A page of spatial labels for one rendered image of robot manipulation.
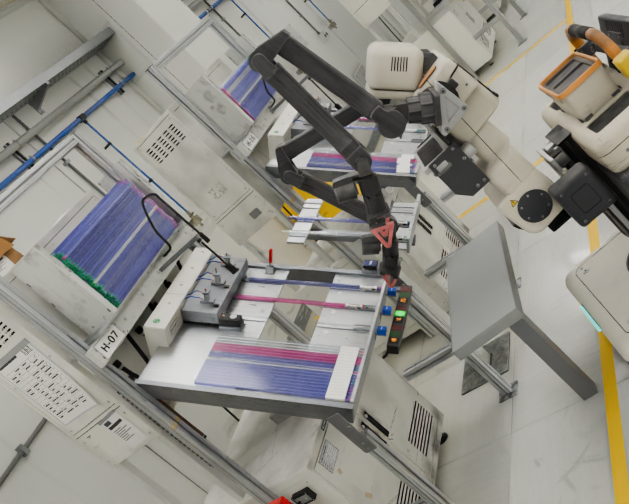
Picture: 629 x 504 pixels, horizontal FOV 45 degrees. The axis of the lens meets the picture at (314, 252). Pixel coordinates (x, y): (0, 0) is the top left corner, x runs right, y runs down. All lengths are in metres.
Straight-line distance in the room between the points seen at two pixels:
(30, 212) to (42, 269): 2.15
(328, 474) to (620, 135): 1.38
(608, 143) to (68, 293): 1.67
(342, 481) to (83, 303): 1.03
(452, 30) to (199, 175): 3.69
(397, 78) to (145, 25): 3.73
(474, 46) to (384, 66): 4.78
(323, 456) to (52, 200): 2.75
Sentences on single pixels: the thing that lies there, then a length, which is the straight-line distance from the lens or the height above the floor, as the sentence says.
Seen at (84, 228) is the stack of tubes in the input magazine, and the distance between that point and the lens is 2.62.
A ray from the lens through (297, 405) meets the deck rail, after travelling 2.31.
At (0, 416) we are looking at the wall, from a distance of 3.95.
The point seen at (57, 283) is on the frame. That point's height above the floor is 1.58.
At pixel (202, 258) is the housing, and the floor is 1.24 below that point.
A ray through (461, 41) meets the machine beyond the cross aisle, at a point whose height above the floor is 0.35.
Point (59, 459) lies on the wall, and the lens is 4.00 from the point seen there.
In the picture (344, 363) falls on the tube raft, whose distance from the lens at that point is 2.41.
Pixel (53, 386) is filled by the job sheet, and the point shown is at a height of 1.36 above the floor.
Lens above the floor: 1.64
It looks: 14 degrees down
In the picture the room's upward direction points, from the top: 47 degrees counter-clockwise
